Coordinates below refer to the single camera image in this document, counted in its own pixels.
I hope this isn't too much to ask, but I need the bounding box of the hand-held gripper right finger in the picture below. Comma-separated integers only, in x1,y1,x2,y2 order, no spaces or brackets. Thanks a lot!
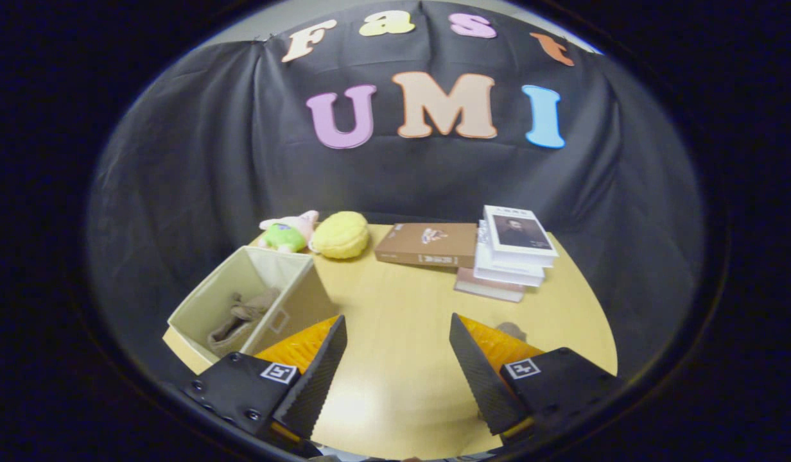
449,312,628,445

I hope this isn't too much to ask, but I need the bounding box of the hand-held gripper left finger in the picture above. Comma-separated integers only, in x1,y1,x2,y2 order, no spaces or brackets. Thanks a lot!
180,314,349,458

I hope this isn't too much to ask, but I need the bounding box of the beige fabric storage box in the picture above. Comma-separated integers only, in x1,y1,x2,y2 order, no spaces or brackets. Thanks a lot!
167,245,340,374

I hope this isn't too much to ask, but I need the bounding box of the plain white book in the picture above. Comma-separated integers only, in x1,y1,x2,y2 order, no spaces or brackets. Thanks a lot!
473,220,546,288

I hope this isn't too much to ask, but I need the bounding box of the yellow plush toy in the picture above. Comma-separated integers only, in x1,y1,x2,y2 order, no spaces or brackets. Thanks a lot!
311,211,371,260

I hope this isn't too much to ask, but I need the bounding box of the pink and green plush toy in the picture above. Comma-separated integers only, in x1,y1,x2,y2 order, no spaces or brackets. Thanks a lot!
258,210,320,253

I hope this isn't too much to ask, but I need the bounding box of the brown book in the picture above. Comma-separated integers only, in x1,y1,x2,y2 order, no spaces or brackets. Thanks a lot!
374,221,479,269

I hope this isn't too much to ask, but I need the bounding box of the white book with portrait cover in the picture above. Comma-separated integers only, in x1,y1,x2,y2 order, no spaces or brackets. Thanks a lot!
483,205,559,268

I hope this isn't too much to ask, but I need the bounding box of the black backdrop cloth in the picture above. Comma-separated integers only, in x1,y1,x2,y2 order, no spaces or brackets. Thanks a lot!
86,0,706,386

